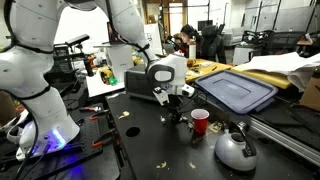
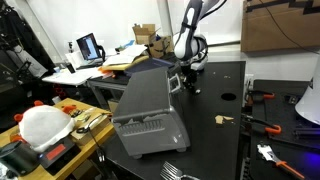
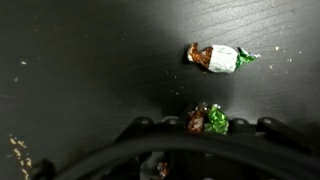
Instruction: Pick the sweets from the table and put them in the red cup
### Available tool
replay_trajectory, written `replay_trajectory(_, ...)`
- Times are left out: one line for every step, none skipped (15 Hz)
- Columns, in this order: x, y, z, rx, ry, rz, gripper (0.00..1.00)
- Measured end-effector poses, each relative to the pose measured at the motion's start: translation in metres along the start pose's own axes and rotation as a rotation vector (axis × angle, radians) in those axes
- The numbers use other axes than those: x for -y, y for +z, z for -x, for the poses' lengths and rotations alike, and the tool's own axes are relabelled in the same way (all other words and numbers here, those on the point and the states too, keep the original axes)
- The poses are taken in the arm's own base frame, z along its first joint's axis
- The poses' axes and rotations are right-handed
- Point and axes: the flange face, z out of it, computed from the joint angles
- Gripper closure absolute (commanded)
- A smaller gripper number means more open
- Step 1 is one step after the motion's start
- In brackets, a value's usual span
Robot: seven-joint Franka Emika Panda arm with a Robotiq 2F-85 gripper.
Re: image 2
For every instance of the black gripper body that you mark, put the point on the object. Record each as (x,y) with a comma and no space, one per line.
(189,73)

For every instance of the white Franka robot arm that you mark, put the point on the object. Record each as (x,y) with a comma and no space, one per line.
(186,46)

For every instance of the white green wrapped sweet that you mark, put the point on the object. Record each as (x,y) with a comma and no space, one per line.
(198,91)

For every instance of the small printed cardboard box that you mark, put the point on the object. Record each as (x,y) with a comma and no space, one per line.
(160,46)

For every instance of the gray toaster oven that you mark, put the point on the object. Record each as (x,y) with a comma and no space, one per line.
(150,100)

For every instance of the blue plastic bin lid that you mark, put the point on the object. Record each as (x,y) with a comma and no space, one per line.
(150,66)

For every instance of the white power socket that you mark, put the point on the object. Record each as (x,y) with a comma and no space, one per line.
(248,81)

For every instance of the open cardboard box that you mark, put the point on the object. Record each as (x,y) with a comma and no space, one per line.
(145,33)

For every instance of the white paper stack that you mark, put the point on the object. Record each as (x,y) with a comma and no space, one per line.
(126,55)

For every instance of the yellow foam pad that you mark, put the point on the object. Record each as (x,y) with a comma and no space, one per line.
(123,66)

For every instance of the small orange object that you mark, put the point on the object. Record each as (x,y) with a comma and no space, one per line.
(106,71)

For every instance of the silver fork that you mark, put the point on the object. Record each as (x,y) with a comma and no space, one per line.
(171,171)

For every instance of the large cardboard box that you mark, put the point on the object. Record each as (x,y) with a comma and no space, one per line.
(280,30)

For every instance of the flat tan box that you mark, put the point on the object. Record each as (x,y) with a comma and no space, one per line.
(95,133)

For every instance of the open black laptop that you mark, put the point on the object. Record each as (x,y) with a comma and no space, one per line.
(87,46)

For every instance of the white desk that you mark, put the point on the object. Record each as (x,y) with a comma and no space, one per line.
(71,77)

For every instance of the white box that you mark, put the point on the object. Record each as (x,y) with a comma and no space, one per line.
(73,58)

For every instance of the black phone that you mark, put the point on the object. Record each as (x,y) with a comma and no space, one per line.
(70,68)

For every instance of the yellow wooden table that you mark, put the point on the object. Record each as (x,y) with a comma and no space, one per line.
(61,104)

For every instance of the black scale red display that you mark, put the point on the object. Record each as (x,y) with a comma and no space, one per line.
(56,151)

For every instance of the black hanging jacket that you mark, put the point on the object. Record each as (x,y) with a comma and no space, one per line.
(20,40)

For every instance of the black round container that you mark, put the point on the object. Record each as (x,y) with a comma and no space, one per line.
(16,158)

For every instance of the aluminium frame table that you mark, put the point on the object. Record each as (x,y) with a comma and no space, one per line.
(105,84)

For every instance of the small black bracket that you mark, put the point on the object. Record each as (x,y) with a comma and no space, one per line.
(293,99)

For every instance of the black metal rail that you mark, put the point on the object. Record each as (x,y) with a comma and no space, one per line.
(306,133)

